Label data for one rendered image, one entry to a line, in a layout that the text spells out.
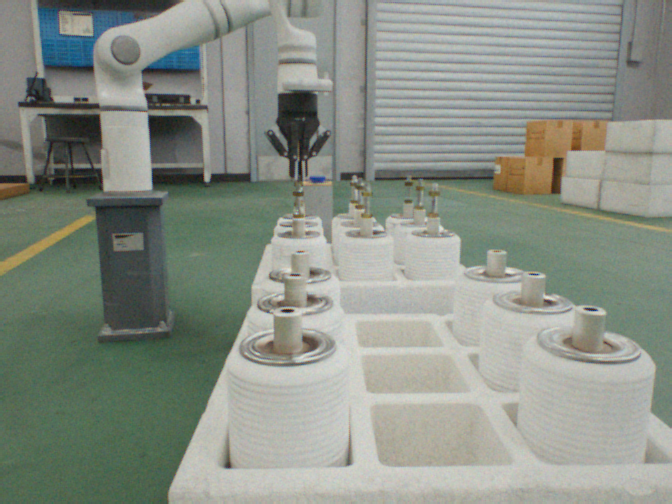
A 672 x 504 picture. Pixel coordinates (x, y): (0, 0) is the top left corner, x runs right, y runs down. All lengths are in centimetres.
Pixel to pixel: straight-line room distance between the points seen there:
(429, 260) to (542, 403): 53
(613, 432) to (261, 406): 25
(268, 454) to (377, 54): 610
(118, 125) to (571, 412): 100
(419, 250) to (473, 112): 585
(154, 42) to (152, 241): 40
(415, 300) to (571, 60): 660
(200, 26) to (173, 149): 496
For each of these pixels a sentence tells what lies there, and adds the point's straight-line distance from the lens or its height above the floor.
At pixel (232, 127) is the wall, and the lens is 617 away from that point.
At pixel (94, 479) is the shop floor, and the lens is 79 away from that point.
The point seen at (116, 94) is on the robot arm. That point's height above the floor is 50.
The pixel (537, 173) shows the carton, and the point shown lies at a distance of 485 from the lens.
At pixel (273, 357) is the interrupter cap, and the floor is 25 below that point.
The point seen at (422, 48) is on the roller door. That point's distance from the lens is 658.
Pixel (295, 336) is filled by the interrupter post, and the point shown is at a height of 26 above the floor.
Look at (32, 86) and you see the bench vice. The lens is 557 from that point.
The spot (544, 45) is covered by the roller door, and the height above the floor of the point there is 153.
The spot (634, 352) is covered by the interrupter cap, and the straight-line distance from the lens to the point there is 48.
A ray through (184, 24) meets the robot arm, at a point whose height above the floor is 64.
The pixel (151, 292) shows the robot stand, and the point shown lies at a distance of 123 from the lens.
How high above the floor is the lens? 41
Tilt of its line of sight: 11 degrees down
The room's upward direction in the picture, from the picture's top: straight up
